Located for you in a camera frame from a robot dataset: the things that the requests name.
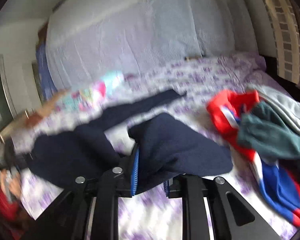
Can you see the blue patterned cloth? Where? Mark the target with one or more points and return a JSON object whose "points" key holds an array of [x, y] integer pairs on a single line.
{"points": [[46, 83]]}

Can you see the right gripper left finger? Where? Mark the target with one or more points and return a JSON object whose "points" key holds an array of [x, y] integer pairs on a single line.
{"points": [[120, 181]]}

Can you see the grey garment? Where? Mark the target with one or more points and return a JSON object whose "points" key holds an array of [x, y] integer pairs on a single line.
{"points": [[286, 107]]}

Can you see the purple floral bed sheet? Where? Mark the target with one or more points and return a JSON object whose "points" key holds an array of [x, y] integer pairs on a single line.
{"points": [[151, 215]]}

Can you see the brown pillow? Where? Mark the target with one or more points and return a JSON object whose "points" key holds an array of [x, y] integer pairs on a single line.
{"points": [[45, 110]]}

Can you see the dark green garment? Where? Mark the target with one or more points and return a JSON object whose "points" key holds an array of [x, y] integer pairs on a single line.
{"points": [[264, 131]]}

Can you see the red blue white garment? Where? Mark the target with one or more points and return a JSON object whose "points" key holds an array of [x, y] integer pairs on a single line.
{"points": [[277, 187]]}

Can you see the colourful folded quilt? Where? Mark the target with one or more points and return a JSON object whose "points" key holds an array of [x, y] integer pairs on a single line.
{"points": [[91, 96]]}

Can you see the white lace mosquito net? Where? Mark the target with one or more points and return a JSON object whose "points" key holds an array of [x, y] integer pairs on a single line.
{"points": [[88, 38]]}

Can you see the beige checked curtain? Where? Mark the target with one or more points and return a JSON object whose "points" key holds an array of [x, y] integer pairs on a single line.
{"points": [[284, 18]]}

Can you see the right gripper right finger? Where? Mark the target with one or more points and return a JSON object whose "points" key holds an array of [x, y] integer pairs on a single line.
{"points": [[191, 190]]}

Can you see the wooden bed headboard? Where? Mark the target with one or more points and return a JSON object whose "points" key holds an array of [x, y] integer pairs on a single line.
{"points": [[17, 123]]}

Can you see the red sleeve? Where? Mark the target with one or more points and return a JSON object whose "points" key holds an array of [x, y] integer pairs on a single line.
{"points": [[9, 212]]}

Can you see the person's left hand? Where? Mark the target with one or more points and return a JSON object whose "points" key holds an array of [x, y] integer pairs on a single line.
{"points": [[11, 187]]}

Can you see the dark navy pants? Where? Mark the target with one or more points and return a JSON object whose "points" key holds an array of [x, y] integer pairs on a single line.
{"points": [[167, 148]]}

